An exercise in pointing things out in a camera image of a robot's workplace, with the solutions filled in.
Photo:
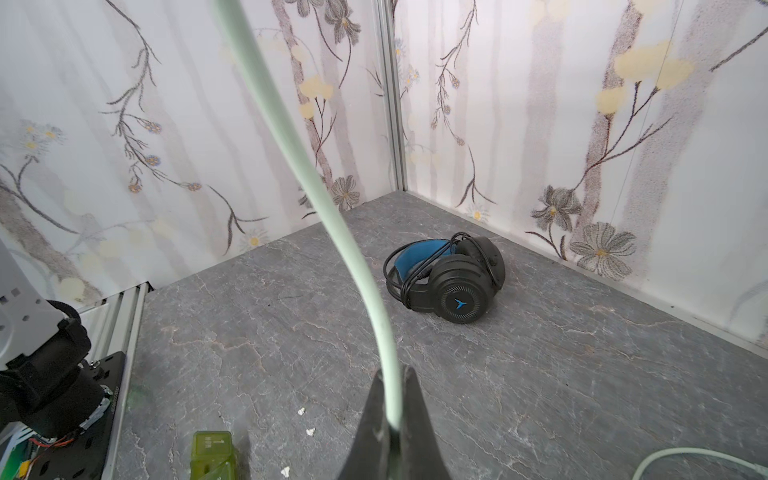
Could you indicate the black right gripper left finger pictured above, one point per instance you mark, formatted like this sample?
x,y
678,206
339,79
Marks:
x,y
369,452

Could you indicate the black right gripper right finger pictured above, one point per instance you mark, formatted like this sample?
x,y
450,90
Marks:
x,y
419,450

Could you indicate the black blue headphones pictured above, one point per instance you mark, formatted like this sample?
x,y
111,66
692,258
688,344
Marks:
x,y
455,279

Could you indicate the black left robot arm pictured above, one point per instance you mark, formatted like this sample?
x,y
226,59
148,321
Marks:
x,y
47,384

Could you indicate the green plastic block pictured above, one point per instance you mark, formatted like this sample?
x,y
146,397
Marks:
x,y
213,456

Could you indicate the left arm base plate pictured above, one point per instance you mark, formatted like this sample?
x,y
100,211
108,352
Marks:
x,y
70,437

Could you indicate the aluminium frame rail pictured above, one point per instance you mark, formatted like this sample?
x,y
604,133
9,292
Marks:
x,y
113,325

